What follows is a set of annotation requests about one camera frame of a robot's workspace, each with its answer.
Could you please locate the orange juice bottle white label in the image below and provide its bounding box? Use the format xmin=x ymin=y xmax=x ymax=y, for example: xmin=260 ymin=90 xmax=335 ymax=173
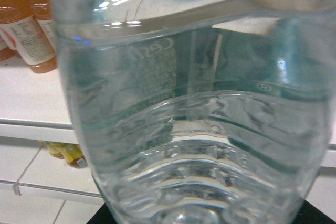
xmin=1 ymin=0 xmax=57 ymax=73

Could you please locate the yellow lemon tea bottle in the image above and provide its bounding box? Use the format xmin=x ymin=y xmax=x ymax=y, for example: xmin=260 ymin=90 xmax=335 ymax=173
xmin=39 ymin=141 xmax=87 ymax=169

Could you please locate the clear water bottle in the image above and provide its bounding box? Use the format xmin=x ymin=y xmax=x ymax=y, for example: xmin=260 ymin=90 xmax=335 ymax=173
xmin=51 ymin=0 xmax=335 ymax=223

